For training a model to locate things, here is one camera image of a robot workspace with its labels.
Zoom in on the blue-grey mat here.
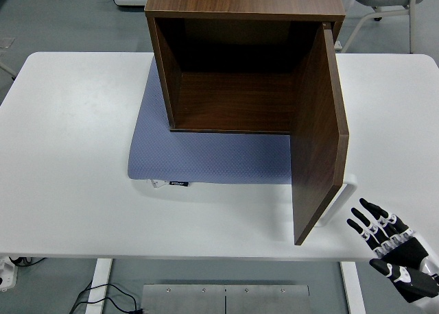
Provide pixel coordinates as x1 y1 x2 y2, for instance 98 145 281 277
126 58 293 185

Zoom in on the grey metal plate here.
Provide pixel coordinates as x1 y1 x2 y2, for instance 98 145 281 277
141 283 310 314

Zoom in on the white table leg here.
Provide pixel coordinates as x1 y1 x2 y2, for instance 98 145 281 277
88 258 113 314
340 261 366 314

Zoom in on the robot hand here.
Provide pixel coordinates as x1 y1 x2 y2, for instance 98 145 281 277
346 197 439 310

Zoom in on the white door handle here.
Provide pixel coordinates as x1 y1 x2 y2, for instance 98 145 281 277
315 172 358 228

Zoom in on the brown wooden cabinet door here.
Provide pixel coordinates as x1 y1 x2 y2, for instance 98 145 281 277
290 21 350 246

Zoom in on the black floor cable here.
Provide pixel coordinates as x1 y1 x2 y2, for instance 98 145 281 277
73 282 147 314

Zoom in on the white power strip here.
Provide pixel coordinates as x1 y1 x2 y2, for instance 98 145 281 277
0 255 18 290

